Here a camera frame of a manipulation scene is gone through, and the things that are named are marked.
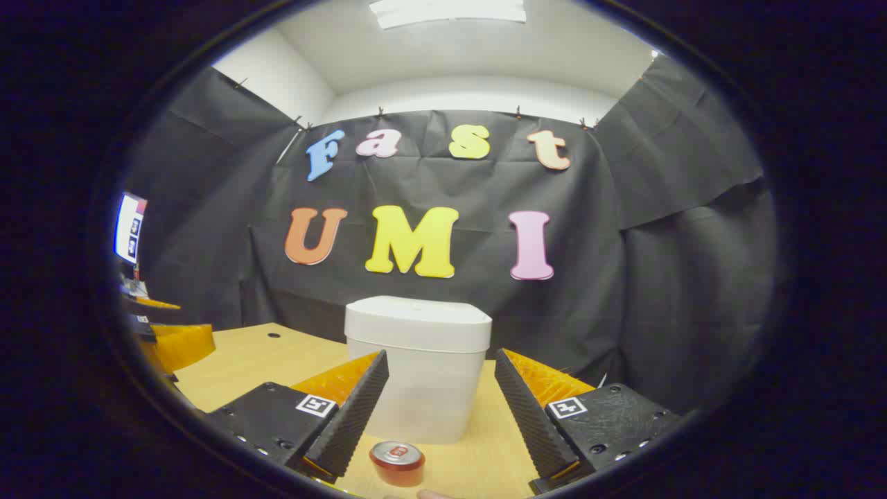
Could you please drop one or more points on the wooden desktop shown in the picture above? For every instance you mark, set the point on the wooden desktop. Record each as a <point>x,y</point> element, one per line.
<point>242,360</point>

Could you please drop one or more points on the black backdrop cloth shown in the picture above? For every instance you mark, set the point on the black backdrop cloth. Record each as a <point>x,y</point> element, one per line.
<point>658,242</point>

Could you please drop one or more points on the white desktop garbage bin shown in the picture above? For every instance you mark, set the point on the white desktop garbage bin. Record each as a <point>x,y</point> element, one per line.
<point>419,360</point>

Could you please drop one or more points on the red pop can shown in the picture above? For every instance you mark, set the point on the red pop can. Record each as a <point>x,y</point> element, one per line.
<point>396,463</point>

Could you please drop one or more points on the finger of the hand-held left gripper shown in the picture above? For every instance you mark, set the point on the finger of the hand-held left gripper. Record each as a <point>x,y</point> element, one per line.
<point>149,305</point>
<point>183,343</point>

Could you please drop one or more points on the ceiling light panel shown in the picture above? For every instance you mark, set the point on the ceiling light panel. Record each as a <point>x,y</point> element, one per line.
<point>447,11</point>

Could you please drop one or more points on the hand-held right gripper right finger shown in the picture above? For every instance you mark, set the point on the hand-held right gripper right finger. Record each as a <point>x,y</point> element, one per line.
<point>527,423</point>

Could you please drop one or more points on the computer monitor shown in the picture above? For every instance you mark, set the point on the computer monitor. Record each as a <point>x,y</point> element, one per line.
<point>130,227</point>

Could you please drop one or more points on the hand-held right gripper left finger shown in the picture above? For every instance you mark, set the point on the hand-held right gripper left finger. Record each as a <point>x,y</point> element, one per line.
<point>353,416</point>

